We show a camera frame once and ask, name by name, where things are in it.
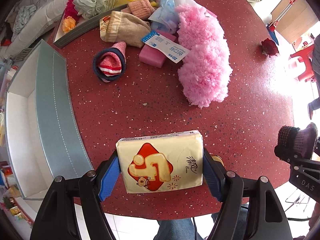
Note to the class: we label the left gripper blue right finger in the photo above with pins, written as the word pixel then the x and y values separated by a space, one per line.
pixel 214 176

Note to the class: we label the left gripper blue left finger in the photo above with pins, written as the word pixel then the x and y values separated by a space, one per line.
pixel 109 171

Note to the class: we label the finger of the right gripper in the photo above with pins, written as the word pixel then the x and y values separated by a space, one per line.
pixel 292 157

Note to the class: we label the yellow red tissue pack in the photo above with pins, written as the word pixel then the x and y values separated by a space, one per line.
pixel 161 163

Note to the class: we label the pink fluffy duster mop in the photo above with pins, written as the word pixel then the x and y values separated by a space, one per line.
pixel 205 72

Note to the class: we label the red striped navy sock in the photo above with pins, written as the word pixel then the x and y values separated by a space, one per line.
pixel 110 63

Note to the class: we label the blue white bandage packet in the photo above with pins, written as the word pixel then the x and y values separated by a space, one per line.
pixel 169 48

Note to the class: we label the beige knit sock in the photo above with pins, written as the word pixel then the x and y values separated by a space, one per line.
pixel 123 27

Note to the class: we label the grey white curved storage box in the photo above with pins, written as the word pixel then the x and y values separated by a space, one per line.
pixel 42 136

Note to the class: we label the red plastic stool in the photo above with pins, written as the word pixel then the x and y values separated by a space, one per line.
pixel 305 56

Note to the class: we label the dark red fabric rose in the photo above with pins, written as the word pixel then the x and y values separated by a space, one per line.
pixel 269 48

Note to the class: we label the person in grey jacket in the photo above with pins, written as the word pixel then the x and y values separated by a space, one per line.
pixel 315 62

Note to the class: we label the pink foam sponge block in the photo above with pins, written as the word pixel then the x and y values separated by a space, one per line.
pixel 152 56

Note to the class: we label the grey curved tray box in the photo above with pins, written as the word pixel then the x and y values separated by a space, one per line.
pixel 61 39

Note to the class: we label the orange fabric rose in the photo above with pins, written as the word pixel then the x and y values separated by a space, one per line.
pixel 68 24

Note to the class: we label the light blue mesh cloth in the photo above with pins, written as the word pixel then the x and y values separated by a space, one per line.
pixel 165 18

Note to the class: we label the pink knit sock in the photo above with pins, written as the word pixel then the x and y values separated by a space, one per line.
pixel 142 9

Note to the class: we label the magenta fabric flower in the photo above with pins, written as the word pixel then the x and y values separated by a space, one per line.
pixel 70 11

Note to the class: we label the white grey sofa cover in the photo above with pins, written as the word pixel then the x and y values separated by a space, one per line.
pixel 32 18

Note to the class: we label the red handled mop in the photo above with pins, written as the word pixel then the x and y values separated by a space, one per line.
pixel 273 25

